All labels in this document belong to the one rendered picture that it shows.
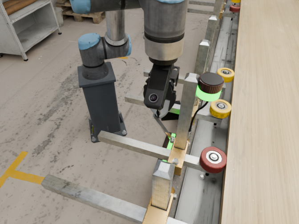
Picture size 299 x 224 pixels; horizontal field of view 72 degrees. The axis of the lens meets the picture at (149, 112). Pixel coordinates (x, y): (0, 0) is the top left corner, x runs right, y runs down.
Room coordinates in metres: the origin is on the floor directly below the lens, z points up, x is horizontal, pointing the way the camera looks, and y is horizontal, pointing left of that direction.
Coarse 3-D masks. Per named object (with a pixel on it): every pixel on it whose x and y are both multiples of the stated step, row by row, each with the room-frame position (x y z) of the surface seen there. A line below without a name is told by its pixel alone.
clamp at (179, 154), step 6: (174, 144) 0.44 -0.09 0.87; (186, 144) 0.44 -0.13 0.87; (174, 150) 0.41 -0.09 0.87; (180, 150) 0.41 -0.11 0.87; (186, 150) 0.42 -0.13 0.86; (174, 156) 0.39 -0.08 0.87; (180, 156) 0.39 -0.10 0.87; (180, 162) 0.36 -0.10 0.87; (174, 168) 0.35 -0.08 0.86; (180, 168) 0.35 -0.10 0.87; (180, 174) 0.34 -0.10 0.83
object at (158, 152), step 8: (104, 136) 0.48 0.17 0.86; (112, 136) 0.48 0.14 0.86; (120, 136) 0.48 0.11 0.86; (112, 144) 0.46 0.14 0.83; (120, 144) 0.45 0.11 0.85; (128, 144) 0.44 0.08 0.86; (136, 144) 0.44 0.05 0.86; (144, 144) 0.44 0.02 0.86; (152, 144) 0.44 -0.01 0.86; (144, 152) 0.42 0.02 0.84; (152, 152) 0.41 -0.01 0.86; (160, 152) 0.41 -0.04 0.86; (168, 152) 0.41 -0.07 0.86; (184, 160) 0.38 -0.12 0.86; (192, 160) 0.38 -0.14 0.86; (200, 168) 0.36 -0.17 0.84
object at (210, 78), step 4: (208, 72) 0.45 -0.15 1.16; (204, 76) 0.43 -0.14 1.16; (208, 76) 0.43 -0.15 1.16; (212, 76) 0.43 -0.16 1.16; (216, 76) 0.43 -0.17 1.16; (220, 76) 0.43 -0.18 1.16; (204, 80) 0.41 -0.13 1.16; (208, 80) 0.41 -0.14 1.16; (212, 80) 0.41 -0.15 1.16; (216, 80) 0.41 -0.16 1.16; (220, 80) 0.41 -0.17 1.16; (208, 84) 0.40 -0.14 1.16; (212, 84) 0.40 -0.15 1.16; (216, 84) 0.40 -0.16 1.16; (196, 96) 0.41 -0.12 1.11; (196, 100) 0.42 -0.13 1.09; (204, 104) 0.42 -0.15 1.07; (200, 108) 0.42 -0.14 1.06; (196, 112) 0.43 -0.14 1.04; (192, 120) 0.43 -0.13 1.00
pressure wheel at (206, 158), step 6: (204, 150) 0.39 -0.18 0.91; (210, 150) 0.39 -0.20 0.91; (216, 150) 0.39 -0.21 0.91; (204, 156) 0.36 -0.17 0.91; (210, 156) 0.36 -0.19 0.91; (216, 156) 0.36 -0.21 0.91; (222, 156) 0.36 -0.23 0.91; (204, 162) 0.34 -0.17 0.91; (210, 162) 0.34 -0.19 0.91; (216, 162) 0.34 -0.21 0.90; (222, 162) 0.34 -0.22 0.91; (204, 168) 0.34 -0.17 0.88; (210, 168) 0.33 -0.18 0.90; (216, 168) 0.32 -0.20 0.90; (222, 168) 0.33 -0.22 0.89
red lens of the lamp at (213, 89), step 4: (212, 72) 0.45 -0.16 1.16; (200, 76) 0.43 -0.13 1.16; (200, 80) 0.41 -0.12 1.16; (200, 84) 0.41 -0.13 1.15; (204, 84) 0.40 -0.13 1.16; (220, 84) 0.40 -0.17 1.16; (200, 88) 0.41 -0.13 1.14; (204, 88) 0.40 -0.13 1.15; (208, 88) 0.39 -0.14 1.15; (212, 88) 0.39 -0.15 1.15; (216, 88) 0.39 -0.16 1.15; (220, 88) 0.40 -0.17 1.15; (208, 92) 0.39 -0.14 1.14; (212, 92) 0.39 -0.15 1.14; (216, 92) 0.39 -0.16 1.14
